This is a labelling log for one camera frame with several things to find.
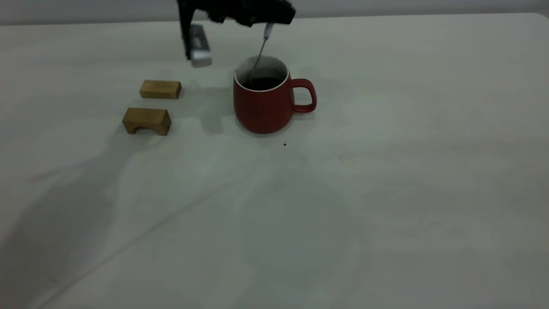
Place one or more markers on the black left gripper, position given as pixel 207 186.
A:
pixel 248 10

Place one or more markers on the red ceramic mug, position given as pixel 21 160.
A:
pixel 263 109

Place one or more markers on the dark coffee liquid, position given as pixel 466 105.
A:
pixel 266 83

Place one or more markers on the flat rectangular wooden block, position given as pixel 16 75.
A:
pixel 161 89

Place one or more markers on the arched wooden block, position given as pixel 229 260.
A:
pixel 148 116

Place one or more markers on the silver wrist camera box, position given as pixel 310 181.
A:
pixel 200 47

